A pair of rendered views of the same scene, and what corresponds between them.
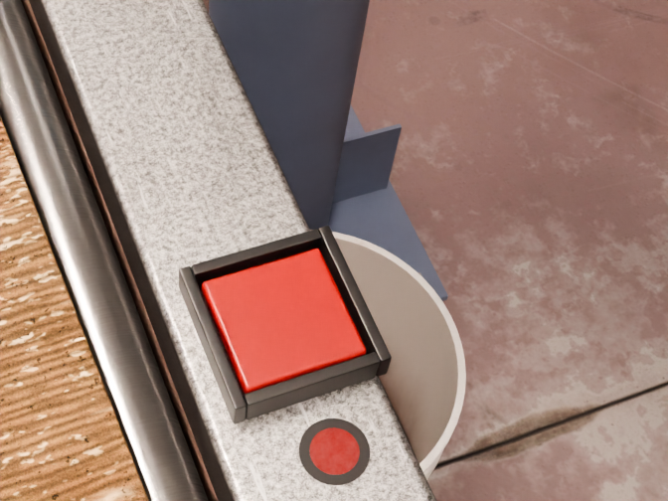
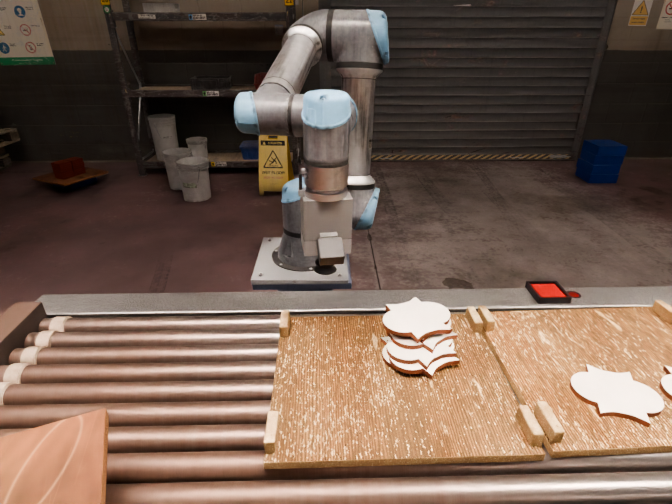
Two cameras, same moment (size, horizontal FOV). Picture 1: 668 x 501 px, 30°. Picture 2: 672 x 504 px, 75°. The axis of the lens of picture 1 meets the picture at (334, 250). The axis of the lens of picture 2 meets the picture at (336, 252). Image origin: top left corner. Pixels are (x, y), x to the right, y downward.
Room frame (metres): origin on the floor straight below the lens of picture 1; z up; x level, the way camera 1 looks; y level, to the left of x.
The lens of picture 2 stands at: (0.27, 1.03, 1.49)
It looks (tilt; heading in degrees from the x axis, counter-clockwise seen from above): 27 degrees down; 301
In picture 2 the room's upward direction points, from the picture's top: straight up
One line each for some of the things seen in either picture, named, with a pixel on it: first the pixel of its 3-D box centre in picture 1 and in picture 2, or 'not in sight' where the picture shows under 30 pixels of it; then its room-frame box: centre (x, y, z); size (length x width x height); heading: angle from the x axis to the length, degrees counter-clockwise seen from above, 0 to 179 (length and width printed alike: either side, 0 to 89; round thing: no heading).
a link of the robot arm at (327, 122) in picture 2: not in sight; (326, 127); (0.64, 0.42, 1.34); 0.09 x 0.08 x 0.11; 112
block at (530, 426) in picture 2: not in sight; (529, 424); (0.25, 0.48, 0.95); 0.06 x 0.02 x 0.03; 123
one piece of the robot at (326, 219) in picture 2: not in sight; (326, 223); (0.63, 0.44, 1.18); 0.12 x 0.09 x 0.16; 130
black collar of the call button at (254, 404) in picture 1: (282, 321); (547, 292); (0.28, 0.02, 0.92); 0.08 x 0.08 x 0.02; 32
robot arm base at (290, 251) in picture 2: not in sight; (303, 240); (0.93, 0.10, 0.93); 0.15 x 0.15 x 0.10
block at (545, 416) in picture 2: not in sight; (548, 421); (0.23, 0.46, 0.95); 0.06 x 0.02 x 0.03; 124
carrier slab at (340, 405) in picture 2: not in sight; (388, 375); (0.49, 0.47, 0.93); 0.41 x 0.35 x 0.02; 33
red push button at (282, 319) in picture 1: (282, 322); (547, 292); (0.28, 0.02, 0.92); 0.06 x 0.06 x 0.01; 32
